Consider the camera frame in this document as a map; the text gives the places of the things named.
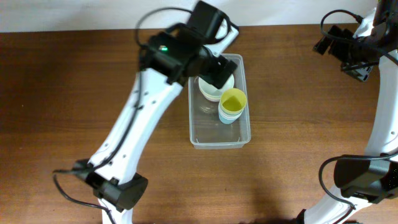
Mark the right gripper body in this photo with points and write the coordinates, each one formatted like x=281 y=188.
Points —
x=356 y=61

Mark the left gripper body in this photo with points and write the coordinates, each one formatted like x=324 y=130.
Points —
x=212 y=69

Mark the white bowl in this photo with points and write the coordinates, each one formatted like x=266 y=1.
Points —
x=212 y=90

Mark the yellow plastic cup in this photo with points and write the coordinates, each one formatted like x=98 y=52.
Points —
x=233 y=101

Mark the blue plastic cup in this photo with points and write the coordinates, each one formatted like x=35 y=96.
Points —
x=226 y=120

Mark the pink bowl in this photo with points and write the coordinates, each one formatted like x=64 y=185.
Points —
x=213 y=98

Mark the green plastic cup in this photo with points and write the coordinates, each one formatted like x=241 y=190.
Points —
x=229 y=115

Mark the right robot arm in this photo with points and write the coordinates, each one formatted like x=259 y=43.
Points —
x=354 y=182

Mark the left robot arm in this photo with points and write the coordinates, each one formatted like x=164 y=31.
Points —
x=166 y=63

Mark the clear plastic storage container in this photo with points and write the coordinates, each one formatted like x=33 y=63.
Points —
x=207 y=131

